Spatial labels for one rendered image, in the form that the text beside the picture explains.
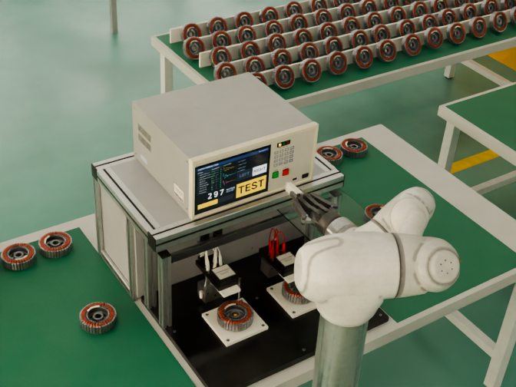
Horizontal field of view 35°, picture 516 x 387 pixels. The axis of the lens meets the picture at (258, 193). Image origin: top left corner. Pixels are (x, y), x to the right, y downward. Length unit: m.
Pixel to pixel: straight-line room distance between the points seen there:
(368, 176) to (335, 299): 1.74
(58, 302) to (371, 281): 1.35
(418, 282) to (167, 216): 1.00
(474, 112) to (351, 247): 2.37
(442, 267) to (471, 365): 2.10
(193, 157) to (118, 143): 2.55
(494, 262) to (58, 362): 1.52
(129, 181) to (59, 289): 0.44
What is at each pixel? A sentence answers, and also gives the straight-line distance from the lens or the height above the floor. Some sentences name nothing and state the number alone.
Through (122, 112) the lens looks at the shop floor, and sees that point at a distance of 5.14.
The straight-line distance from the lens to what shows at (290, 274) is 2.66.
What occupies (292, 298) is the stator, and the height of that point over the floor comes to 0.81.
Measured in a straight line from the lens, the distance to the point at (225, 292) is 2.51.
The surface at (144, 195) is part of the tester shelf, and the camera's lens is 2.50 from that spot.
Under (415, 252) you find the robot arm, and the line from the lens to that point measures 1.62.
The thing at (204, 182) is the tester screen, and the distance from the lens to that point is 2.34.
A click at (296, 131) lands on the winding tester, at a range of 2.44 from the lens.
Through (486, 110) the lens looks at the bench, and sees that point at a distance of 3.94.
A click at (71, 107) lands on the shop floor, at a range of 5.21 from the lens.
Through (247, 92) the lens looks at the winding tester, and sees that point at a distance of 2.63.
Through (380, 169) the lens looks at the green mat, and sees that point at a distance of 3.36.
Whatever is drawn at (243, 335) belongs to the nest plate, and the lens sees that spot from 2.52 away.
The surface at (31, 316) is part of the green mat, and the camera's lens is 2.67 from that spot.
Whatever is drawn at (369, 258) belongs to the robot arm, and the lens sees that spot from 1.59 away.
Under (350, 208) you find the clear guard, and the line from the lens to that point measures 2.58.
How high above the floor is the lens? 2.58
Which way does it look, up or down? 36 degrees down
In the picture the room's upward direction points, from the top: 4 degrees clockwise
